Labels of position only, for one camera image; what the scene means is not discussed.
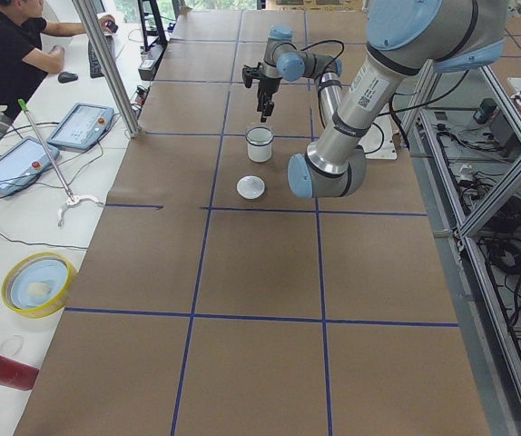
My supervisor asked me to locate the brown paper table cover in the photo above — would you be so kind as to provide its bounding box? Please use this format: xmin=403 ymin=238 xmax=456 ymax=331
xmin=16 ymin=11 xmax=489 ymax=435

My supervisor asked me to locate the near teach pendant tablet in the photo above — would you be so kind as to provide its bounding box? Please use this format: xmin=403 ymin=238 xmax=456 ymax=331
xmin=0 ymin=136 xmax=51 ymax=195

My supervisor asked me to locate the white enamel cup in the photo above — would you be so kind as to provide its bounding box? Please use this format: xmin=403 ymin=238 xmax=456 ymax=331
xmin=246 ymin=141 xmax=273 ymax=163

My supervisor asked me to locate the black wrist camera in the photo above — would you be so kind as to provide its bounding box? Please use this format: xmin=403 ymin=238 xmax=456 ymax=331
xmin=241 ymin=64 xmax=262 ymax=88

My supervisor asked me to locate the aluminium frame rail right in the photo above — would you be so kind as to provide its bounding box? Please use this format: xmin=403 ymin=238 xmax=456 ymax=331
xmin=397 ymin=65 xmax=521 ymax=435

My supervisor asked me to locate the red cylinder tube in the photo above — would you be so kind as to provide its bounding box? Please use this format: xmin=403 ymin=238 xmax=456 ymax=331
xmin=0 ymin=355 xmax=39 ymax=391

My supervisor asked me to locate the reacher grabber tool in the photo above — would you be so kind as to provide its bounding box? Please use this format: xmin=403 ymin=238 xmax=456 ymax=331
xmin=17 ymin=99 xmax=104 ymax=227

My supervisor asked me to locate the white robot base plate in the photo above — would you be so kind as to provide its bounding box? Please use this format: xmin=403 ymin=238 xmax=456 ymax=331
xmin=359 ymin=115 xmax=398 ymax=160

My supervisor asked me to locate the aluminium frame post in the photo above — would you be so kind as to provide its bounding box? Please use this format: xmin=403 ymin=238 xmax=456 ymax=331
xmin=73 ymin=0 xmax=141 ymax=138

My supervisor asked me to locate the yellow bowl with plate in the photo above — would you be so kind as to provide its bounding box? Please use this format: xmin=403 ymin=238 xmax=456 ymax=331
xmin=1 ymin=252 xmax=77 ymax=319

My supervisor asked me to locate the far teach pendant tablet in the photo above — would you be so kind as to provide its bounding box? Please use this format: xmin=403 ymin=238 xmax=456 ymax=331
xmin=46 ymin=103 xmax=115 ymax=151

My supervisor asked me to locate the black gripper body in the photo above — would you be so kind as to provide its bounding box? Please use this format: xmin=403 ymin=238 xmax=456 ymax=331
xmin=258 ymin=74 xmax=281 ymax=103

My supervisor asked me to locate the white enamel lid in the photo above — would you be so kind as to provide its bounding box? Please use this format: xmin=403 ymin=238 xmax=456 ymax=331
xmin=236 ymin=175 xmax=266 ymax=200

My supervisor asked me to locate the person in black shirt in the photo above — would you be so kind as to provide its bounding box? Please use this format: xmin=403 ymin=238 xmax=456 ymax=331
xmin=0 ymin=0 xmax=120 ymax=122

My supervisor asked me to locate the black computer mouse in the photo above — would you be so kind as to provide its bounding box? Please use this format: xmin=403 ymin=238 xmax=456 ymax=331
xmin=57 ymin=71 xmax=78 ymax=84

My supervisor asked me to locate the teach pendant tablet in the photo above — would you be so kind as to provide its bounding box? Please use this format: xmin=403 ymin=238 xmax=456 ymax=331
xmin=0 ymin=136 xmax=51 ymax=195
xmin=46 ymin=103 xmax=115 ymax=151

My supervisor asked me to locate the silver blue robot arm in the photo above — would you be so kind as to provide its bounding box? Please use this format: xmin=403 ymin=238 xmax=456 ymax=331
xmin=241 ymin=1 xmax=507 ymax=198

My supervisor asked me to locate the black keyboard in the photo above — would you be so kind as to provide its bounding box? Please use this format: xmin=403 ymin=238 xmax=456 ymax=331
xmin=87 ymin=35 xmax=116 ymax=78

